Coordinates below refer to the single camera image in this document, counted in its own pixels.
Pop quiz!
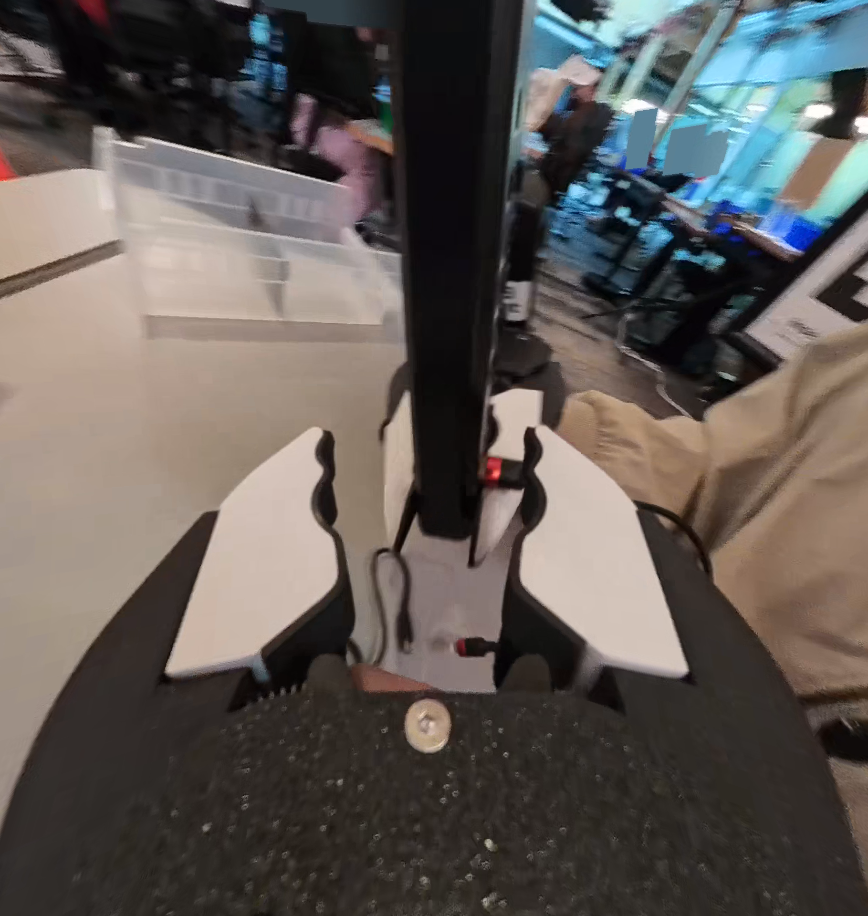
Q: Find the person's right forearm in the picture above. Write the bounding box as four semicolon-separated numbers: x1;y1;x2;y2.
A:
554;315;868;698

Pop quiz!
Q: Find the black white marker board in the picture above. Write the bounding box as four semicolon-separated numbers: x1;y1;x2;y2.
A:
734;182;868;369

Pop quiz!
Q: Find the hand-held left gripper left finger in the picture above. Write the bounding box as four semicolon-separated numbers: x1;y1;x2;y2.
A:
164;427;356;689

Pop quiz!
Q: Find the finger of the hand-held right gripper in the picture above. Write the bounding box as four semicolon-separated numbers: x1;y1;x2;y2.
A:
380;390;419;548
471;390;547;568

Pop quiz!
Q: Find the clear plastic bin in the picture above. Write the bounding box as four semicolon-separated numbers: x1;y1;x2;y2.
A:
94;129;406;341

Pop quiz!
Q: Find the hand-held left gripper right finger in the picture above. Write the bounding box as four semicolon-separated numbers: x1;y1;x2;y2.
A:
497;425;691;691

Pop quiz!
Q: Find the thin black cable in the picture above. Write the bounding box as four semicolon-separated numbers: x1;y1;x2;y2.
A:
344;546;416;663

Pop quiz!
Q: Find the black usb hub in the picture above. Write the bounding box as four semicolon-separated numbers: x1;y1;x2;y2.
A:
392;0;531;541

